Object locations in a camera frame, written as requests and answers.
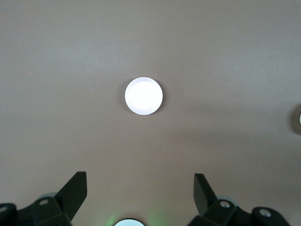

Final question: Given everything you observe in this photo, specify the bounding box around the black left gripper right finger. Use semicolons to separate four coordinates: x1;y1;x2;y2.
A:
188;173;289;226

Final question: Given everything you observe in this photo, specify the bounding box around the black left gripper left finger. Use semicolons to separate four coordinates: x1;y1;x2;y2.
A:
0;171;88;226

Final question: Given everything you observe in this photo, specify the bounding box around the white bowl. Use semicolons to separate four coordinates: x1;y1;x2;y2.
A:
124;77;163;116

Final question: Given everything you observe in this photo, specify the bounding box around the brown table cover mat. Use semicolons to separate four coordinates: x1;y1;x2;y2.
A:
0;0;301;226

